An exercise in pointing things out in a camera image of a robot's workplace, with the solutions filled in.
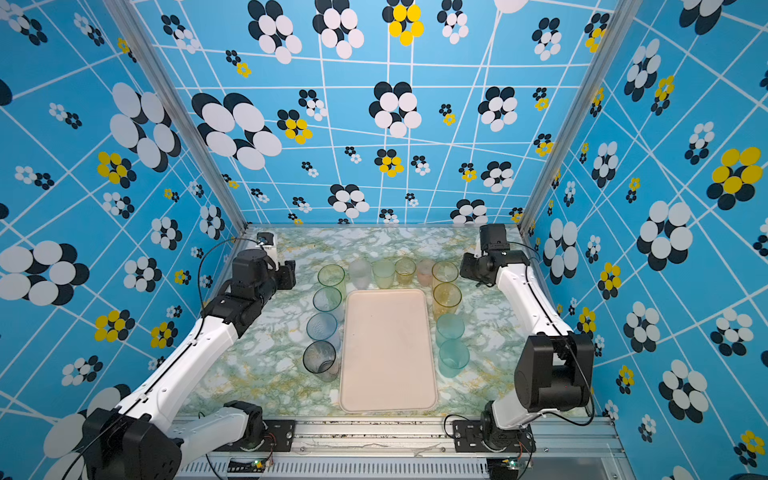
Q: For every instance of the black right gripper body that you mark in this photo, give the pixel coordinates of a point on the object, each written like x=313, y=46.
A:
x=471, y=267

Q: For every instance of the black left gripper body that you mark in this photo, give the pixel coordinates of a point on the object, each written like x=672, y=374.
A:
x=285, y=277

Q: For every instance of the yellow glass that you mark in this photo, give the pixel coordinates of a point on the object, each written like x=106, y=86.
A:
x=444, y=272
x=447, y=297

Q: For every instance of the green clear glass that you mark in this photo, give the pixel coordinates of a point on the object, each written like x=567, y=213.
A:
x=333, y=275

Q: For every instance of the frosted pink glass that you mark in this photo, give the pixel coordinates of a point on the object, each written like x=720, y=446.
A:
x=424, y=272

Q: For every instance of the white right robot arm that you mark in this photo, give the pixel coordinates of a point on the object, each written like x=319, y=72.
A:
x=554, y=371

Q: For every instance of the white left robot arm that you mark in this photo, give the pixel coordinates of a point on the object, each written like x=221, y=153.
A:
x=136, y=439

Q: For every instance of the beige rectangular tray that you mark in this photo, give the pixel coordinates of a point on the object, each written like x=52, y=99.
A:
x=387, y=360

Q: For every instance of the teal clear glass left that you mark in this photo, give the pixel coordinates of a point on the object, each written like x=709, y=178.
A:
x=329, y=300

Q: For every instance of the blue clear glass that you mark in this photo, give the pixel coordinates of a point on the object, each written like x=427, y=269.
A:
x=324, y=326

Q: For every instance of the teal glass right upper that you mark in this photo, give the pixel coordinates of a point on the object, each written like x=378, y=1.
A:
x=449, y=326

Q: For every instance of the frosted white glass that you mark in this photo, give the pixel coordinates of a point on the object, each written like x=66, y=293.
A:
x=360, y=274

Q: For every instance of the olive clear small glass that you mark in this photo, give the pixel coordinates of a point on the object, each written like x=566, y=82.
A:
x=405, y=269

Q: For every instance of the dark grey clear glass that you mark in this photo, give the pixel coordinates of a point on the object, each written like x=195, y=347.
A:
x=322, y=360

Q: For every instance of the teal glass right lower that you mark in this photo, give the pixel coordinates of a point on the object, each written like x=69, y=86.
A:
x=453, y=357

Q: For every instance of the frosted light green glass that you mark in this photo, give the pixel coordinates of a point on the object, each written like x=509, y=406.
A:
x=383, y=273

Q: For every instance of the green circuit board left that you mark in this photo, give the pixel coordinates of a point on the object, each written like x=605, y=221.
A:
x=248, y=466

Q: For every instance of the green circuit board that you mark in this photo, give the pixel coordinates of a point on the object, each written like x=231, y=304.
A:
x=248, y=466
x=505, y=469

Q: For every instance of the green circuit board right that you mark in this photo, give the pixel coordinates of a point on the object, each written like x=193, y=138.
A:
x=505, y=469

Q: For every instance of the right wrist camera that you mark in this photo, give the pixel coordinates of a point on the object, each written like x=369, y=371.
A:
x=493, y=238

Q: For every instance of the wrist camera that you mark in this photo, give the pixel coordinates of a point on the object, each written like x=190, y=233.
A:
x=267, y=242
x=493, y=238

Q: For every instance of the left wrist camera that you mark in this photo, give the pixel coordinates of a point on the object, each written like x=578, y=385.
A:
x=267, y=242

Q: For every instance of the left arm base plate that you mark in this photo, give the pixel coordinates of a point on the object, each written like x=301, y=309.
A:
x=278, y=436

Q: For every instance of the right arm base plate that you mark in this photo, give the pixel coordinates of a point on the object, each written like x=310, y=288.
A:
x=473, y=436

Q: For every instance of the aluminium front rail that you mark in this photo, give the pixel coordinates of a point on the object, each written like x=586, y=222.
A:
x=422, y=448

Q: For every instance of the aluminium corner post right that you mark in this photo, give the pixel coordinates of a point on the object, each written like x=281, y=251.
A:
x=620, y=22

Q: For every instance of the aluminium corner post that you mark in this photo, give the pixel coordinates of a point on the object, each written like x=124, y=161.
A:
x=620, y=22
x=128, y=22

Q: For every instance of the aluminium corner post left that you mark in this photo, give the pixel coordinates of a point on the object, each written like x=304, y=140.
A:
x=128, y=22

